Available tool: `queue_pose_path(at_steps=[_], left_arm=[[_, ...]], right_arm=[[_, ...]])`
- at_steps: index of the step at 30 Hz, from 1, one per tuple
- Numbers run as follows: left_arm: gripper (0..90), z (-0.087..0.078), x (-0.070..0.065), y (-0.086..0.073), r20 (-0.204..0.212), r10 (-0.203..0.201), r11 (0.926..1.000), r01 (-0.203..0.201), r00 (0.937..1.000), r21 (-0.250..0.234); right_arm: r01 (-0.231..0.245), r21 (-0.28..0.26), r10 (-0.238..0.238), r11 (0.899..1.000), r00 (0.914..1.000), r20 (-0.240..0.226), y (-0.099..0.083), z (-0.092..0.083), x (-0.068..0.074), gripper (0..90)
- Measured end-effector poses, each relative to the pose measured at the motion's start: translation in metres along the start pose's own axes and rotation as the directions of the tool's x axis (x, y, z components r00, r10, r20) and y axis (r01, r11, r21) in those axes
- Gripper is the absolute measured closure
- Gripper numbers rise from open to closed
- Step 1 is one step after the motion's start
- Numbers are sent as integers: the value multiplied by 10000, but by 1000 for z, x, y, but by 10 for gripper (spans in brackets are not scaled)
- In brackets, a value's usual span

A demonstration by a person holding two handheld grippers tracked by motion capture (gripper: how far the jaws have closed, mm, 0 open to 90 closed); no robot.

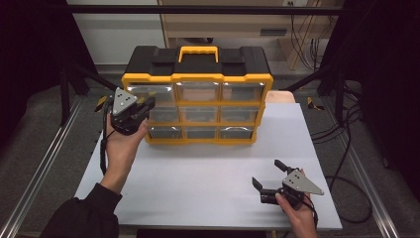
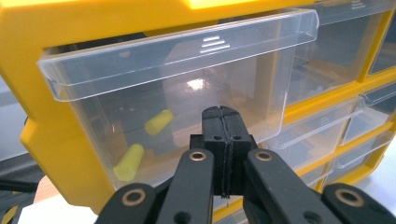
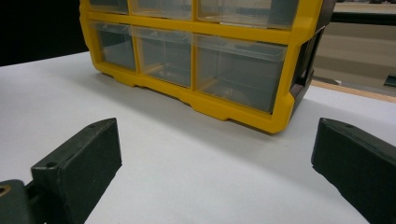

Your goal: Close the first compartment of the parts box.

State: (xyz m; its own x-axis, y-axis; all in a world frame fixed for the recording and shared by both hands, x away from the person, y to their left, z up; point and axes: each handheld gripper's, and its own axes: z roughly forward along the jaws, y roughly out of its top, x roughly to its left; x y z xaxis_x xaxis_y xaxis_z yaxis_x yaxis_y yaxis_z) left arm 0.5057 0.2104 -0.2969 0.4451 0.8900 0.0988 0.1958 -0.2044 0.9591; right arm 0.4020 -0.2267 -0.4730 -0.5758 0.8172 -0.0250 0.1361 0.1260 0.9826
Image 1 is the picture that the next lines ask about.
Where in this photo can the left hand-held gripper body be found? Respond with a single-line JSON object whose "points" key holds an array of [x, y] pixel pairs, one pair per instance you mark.
{"points": [[124, 102]]}

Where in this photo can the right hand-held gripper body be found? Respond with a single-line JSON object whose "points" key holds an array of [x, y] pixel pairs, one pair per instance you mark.
{"points": [[301, 183]]}

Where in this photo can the clear plastic drawer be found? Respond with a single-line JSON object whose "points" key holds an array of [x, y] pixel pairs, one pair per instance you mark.
{"points": [[158, 93]]}

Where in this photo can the yellow black drawer organizer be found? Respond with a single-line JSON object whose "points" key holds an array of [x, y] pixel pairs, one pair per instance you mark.
{"points": [[198, 64]]}

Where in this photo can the person's right hand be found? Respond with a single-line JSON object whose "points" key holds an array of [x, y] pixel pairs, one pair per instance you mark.
{"points": [[300, 218]]}

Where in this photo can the person's left hand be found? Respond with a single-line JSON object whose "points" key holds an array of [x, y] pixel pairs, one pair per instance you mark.
{"points": [[122, 152]]}

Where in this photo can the yellow black floor tape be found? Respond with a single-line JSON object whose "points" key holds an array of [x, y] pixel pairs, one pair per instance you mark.
{"points": [[101, 103], [313, 104]]}

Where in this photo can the black metal stand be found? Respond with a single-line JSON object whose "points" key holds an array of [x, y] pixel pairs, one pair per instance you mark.
{"points": [[338, 95], [64, 99]]}

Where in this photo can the wooden board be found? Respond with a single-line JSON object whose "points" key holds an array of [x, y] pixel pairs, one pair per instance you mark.
{"points": [[280, 96]]}

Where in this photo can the set of clear drawers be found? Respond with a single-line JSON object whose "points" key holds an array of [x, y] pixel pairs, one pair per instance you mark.
{"points": [[242, 92]]}

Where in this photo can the black curtain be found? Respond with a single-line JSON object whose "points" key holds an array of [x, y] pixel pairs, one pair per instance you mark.
{"points": [[33, 49], [383, 66]]}

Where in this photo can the wooden cabinet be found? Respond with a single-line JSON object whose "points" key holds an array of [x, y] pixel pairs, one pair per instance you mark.
{"points": [[231, 23]]}

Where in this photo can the grey cabinet vent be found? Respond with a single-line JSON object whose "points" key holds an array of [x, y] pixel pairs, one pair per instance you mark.
{"points": [[273, 32]]}

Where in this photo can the aluminium frame rail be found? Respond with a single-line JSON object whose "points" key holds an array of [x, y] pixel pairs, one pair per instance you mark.
{"points": [[369, 198], [43, 165]]}

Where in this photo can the black frame bar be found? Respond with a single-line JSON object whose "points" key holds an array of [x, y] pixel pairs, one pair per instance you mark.
{"points": [[198, 9]]}

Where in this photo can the white wall outlet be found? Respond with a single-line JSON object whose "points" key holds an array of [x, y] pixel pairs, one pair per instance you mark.
{"points": [[290, 3]]}

